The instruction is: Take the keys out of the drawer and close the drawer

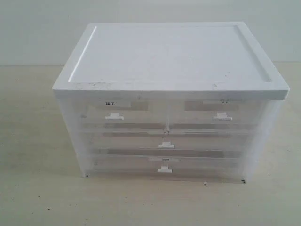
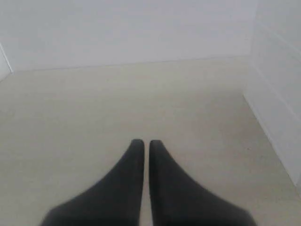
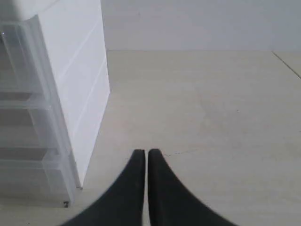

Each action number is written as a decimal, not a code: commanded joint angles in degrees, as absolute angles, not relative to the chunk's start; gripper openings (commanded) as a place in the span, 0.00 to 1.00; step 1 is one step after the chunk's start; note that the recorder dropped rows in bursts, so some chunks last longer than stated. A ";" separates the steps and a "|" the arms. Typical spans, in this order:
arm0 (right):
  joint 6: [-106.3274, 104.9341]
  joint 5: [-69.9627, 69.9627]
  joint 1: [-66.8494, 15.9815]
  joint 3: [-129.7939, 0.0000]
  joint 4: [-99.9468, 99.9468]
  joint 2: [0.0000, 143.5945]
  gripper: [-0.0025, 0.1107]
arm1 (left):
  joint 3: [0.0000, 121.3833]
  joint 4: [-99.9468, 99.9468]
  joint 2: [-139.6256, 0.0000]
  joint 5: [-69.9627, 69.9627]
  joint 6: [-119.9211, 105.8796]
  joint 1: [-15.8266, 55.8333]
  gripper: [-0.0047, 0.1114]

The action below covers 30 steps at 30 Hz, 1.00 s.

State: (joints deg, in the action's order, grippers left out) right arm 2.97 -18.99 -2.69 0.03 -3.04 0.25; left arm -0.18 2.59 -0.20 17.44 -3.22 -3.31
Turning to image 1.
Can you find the clear plastic storage box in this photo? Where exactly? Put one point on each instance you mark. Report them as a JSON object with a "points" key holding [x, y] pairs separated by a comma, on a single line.
{"points": [[167, 166], [156, 142]]}

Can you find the white translucent drawer cabinet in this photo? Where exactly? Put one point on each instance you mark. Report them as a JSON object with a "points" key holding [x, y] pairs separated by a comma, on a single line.
{"points": [[170, 62]]}

